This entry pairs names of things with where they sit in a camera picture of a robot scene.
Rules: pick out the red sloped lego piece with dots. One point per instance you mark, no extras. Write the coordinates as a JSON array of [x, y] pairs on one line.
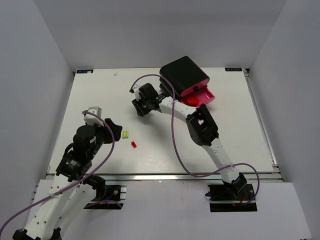
[[133, 144]]

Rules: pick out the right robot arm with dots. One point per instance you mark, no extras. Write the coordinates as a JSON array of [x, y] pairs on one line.
[[202, 129]]

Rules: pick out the pink drawer with black knob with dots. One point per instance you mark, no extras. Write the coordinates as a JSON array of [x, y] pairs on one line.
[[201, 86]]

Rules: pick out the black drawer cabinet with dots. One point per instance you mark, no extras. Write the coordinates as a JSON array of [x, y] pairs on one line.
[[179, 75]]

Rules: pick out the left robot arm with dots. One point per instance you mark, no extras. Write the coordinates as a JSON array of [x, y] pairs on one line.
[[72, 188]]

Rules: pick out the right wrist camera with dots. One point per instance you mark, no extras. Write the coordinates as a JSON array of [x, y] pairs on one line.
[[135, 90]]

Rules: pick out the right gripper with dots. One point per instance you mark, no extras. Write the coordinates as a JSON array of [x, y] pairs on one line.
[[139, 105]]

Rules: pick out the red round lego block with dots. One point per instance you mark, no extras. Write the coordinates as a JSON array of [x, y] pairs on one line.
[[193, 101]]

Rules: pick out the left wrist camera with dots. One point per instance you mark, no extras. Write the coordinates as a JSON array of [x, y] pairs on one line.
[[92, 116]]

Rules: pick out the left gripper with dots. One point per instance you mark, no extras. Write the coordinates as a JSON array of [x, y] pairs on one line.
[[110, 131]]

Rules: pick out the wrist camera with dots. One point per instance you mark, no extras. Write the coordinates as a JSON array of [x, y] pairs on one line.
[[135, 90], [92, 116]]

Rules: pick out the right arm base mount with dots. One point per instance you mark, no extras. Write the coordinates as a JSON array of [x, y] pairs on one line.
[[223, 200]]

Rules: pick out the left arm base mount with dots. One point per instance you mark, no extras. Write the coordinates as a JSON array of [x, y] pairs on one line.
[[106, 197]]

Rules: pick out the pale yellow small lego brick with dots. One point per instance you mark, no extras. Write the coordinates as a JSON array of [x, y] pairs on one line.
[[125, 134]]

